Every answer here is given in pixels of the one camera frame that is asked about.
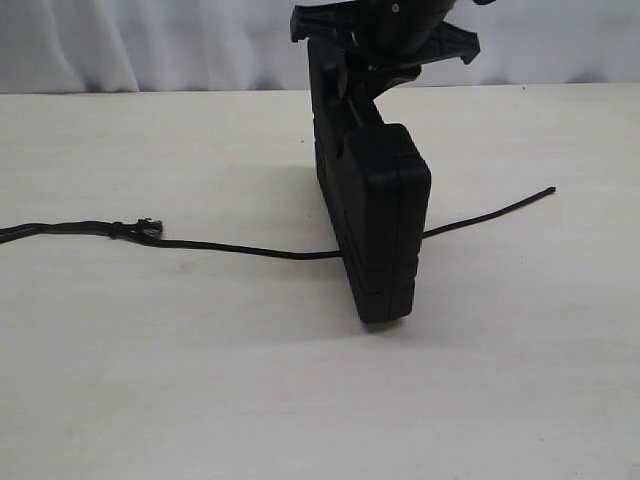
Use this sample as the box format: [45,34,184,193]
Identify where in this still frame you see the black braided rope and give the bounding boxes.
[0,186,557,261]

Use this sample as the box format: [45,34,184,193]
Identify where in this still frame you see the black plastic carrying case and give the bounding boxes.
[309,64,431,325]

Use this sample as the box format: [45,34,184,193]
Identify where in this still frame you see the white backdrop curtain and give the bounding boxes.
[1,1,639,94]

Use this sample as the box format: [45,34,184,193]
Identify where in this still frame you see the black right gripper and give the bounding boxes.
[290,0,480,150]

